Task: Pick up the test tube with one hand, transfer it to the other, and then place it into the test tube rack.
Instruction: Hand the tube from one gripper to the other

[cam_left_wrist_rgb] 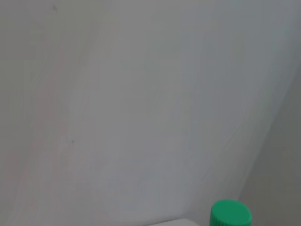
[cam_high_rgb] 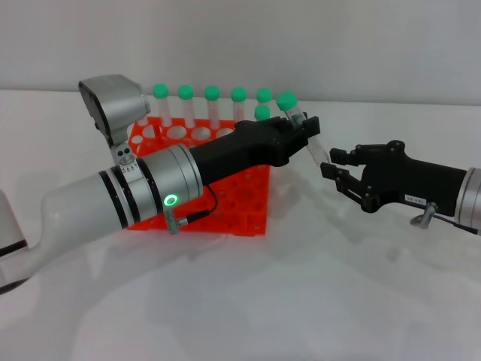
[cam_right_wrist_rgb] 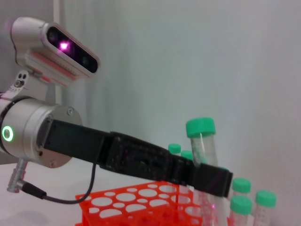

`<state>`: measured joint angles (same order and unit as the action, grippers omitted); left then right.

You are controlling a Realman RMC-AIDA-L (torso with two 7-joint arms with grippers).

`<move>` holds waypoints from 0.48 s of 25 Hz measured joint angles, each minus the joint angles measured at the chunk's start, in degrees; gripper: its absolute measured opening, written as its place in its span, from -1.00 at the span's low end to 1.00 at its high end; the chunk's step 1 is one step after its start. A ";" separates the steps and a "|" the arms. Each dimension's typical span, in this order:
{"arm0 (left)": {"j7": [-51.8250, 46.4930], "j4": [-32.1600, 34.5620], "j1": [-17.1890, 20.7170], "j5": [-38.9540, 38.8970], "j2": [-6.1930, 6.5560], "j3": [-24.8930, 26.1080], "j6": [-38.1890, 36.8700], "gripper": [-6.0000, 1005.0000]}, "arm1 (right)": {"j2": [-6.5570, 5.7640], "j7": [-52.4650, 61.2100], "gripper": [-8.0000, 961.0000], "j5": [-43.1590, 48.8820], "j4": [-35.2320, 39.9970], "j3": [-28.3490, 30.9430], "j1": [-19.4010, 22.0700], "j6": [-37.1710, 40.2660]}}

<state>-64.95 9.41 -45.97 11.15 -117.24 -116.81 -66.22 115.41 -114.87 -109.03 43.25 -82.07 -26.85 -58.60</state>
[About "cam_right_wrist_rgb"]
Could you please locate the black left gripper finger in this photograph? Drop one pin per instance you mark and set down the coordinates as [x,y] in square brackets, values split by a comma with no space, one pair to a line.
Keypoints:
[211,181]

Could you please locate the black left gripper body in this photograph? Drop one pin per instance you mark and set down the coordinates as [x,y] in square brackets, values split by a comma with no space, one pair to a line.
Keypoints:
[75,141]

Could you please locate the green capped clear test tube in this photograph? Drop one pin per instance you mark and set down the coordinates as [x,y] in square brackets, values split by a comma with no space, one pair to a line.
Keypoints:
[224,168]
[241,204]
[201,127]
[241,184]
[265,199]
[174,148]
[204,160]

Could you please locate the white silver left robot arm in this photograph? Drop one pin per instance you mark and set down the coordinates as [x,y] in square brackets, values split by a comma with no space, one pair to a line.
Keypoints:
[30,127]

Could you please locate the orange test tube rack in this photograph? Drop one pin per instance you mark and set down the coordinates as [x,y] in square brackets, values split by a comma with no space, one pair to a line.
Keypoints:
[87,219]

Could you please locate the silver camera mount bracket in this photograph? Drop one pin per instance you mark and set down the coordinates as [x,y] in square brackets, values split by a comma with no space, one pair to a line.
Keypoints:
[35,91]

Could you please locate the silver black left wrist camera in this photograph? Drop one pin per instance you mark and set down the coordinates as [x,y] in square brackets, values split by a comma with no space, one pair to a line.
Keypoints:
[47,47]

